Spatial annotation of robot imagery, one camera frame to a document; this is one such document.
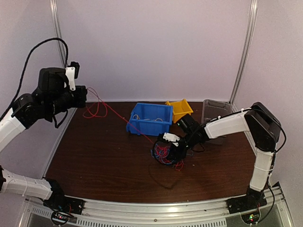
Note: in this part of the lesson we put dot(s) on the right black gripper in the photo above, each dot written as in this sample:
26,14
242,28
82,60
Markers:
179,154

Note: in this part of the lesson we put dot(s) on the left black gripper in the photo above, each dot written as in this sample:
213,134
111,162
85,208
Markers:
81,92

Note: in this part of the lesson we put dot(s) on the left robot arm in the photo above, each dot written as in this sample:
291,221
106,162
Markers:
56,93

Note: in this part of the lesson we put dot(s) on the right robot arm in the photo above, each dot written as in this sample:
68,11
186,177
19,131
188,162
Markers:
259,125

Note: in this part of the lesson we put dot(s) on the yellow plastic bin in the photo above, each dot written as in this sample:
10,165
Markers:
180,109

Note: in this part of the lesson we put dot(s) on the blue plastic bin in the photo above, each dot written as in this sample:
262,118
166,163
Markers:
150,119

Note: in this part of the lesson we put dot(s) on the clear grey plastic container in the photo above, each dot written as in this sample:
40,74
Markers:
212,109

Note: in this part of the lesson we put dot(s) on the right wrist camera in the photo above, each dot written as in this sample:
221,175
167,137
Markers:
169,137

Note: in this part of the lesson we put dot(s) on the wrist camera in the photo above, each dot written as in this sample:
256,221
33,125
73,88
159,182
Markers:
169,137
71,72

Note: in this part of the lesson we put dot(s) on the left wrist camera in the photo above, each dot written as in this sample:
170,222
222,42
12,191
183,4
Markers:
71,72

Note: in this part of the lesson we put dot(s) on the aluminium front rail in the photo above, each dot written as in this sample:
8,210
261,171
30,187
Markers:
211,213

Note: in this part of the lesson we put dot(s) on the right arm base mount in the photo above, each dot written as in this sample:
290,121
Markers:
250,201

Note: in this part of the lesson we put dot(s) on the left aluminium frame post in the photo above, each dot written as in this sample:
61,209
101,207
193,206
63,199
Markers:
58,32

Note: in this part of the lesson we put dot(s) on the aluminium frame post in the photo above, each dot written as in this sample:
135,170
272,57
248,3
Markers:
246,47
58,32

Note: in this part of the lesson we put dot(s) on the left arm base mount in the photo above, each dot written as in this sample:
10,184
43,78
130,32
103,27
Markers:
59,201

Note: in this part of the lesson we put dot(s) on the right aluminium frame post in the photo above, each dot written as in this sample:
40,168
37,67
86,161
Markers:
246,47

